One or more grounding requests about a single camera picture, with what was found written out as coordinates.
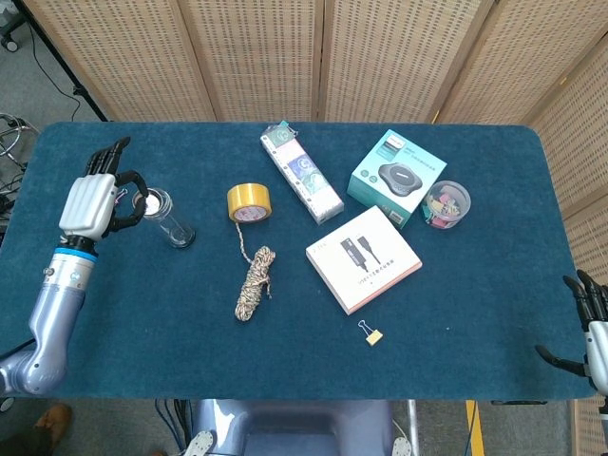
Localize grey robot torso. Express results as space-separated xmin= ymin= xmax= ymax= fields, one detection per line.
xmin=182 ymin=398 xmax=414 ymax=456

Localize yellow packing tape roll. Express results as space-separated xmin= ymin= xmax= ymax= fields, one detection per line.
xmin=226 ymin=182 xmax=274 ymax=224

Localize blue felt table mat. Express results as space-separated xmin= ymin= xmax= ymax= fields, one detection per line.
xmin=0 ymin=121 xmax=599 ymax=401

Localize beige braided rope bundle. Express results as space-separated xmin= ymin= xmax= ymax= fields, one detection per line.
xmin=234 ymin=220 xmax=276 ymax=323

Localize flat white product box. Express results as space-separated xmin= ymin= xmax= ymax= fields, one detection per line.
xmin=305 ymin=204 xmax=424 ymax=316

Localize long tissue pack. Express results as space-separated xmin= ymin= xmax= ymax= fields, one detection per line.
xmin=259 ymin=120 xmax=345 ymax=226

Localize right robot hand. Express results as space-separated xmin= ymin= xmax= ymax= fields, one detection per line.
xmin=535 ymin=269 xmax=608 ymax=398

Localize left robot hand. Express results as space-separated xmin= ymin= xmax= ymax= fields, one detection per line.
xmin=58 ymin=136 xmax=150 ymax=251

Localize yellow binder clip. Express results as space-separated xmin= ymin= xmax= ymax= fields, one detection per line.
xmin=357 ymin=319 xmax=385 ymax=347

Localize wicker folding screen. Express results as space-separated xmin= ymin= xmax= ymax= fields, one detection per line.
xmin=21 ymin=0 xmax=608 ymax=456

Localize black floor cables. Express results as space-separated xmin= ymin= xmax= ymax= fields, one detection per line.
xmin=155 ymin=398 xmax=194 ymax=456

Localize black wheeled base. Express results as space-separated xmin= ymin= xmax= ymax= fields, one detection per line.
xmin=0 ymin=0 xmax=24 ymax=51

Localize teal speakerphone box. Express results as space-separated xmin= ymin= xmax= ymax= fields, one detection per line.
xmin=346 ymin=128 xmax=448 ymax=230

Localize chrome metal rack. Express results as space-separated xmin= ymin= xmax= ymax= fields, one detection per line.
xmin=0 ymin=112 xmax=42 ymax=175

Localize brown shoe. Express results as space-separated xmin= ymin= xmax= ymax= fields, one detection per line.
xmin=33 ymin=403 xmax=73 ymax=444

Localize clear jar of binder clips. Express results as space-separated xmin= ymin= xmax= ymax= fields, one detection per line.
xmin=421 ymin=180 xmax=472 ymax=231

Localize clear glass jar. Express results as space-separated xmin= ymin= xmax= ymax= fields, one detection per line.
xmin=134 ymin=187 xmax=197 ymax=251

